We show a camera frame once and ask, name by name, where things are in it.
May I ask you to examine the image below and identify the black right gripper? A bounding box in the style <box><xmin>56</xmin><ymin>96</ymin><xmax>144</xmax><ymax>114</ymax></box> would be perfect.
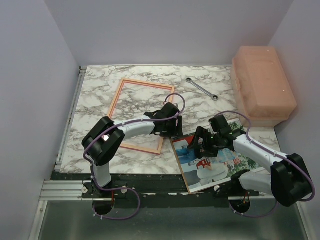
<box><xmin>187</xmin><ymin>126</ymin><xmax>221</xmax><ymax>158</ymax></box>

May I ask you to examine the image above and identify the printed photo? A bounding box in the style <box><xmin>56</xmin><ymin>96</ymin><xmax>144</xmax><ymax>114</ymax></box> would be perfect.
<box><xmin>170</xmin><ymin>130</ymin><xmax>264</xmax><ymax>194</ymax></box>

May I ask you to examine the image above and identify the pink photo frame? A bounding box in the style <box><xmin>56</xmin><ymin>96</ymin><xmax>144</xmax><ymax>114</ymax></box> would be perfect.
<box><xmin>107</xmin><ymin>78</ymin><xmax>175</xmax><ymax>155</ymax></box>

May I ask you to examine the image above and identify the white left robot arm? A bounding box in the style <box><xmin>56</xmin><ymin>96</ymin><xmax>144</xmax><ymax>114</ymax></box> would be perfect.
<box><xmin>81</xmin><ymin>102</ymin><xmax>183</xmax><ymax>198</ymax></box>

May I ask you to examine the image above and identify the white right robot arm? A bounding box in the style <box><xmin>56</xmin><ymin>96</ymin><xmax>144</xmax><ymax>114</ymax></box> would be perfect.
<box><xmin>188</xmin><ymin>115</ymin><xmax>315</xmax><ymax>207</ymax></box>

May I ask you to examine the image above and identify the silver ratchet wrench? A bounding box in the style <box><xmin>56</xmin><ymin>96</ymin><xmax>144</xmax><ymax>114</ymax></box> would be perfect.
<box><xmin>185</xmin><ymin>77</ymin><xmax>219</xmax><ymax>101</ymax></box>

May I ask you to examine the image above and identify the translucent orange plastic box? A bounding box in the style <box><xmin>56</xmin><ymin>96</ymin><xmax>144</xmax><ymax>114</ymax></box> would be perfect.
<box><xmin>230</xmin><ymin>46</ymin><xmax>297</xmax><ymax>127</ymax></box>

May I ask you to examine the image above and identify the aluminium extrusion rail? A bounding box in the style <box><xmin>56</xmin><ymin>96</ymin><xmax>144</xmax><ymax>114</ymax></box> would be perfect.
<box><xmin>39</xmin><ymin>180</ymin><xmax>83</xmax><ymax>201</ymax></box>

